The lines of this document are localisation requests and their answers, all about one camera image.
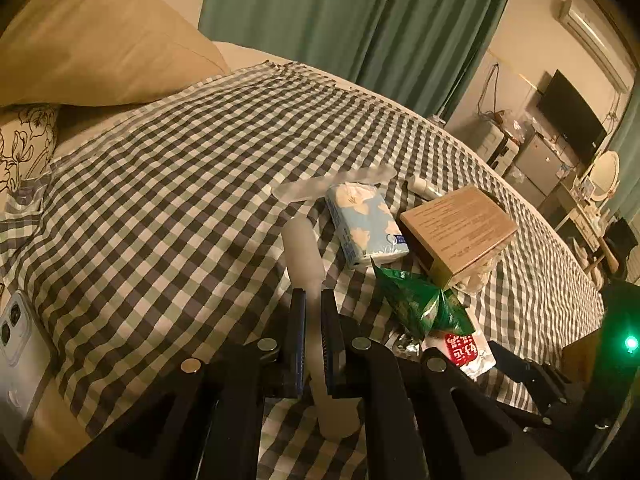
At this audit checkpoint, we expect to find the green snack packet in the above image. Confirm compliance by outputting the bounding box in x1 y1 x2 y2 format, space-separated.
371 259 477 342

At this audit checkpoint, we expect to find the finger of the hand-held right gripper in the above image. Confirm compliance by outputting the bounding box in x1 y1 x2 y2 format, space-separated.
487 340 572 430

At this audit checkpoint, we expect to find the beige pillow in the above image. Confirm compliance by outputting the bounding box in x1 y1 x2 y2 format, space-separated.
0 0 232 108

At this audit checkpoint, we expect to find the green checked cloth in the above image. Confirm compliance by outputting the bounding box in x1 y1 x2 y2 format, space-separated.
0 60 610 480

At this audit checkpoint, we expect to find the round white mirror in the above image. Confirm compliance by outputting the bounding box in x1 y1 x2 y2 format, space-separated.
586 151 621 206

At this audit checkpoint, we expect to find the pale green window curtain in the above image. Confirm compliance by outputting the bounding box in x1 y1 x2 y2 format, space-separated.
602 105 640 221

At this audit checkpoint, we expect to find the small white plastic bottle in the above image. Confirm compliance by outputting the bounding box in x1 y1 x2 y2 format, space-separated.
281 219 362 438

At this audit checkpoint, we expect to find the grey mini fridge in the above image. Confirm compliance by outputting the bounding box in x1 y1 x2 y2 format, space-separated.
502 132 566 200

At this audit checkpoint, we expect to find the floral print pillow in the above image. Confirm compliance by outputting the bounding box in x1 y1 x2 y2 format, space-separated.
0 104 61 195

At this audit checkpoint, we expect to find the large open cardboard box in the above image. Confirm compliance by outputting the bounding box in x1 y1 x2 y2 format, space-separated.
561 331 603 387

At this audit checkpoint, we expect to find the black chair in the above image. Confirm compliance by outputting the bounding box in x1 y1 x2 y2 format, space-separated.
602 217 640 281

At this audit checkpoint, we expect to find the blue floral tissue pack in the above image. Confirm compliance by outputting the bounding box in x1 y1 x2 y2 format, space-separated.
324 181 410 269

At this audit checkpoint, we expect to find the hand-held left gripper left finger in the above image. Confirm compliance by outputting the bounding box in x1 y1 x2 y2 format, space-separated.
50 289 308 480

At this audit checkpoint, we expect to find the white air conditioner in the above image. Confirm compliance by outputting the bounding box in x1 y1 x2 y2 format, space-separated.
559 0 632 95

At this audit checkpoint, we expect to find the brown cardboard packet box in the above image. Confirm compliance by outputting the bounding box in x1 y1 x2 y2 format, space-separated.
399 185 519 292

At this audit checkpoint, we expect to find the white smartphone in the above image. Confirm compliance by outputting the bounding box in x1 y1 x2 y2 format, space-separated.
0 289 57 453

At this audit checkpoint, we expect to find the white tube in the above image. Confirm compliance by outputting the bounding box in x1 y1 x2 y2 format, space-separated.
406 175 447 201

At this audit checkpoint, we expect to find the red and white sachet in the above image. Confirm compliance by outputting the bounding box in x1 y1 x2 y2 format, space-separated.
421 329 497 382

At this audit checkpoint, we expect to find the clear plastic strip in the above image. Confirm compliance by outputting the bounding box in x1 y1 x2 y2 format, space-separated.
271 166 399 204

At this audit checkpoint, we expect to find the black television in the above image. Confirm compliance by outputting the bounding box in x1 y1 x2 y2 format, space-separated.
536 69 608 167

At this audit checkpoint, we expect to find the wooden dressing table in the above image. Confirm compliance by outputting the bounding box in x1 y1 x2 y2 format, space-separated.
550 180 621 281

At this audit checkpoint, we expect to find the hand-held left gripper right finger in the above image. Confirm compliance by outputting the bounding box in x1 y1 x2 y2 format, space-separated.
320 289 572 480

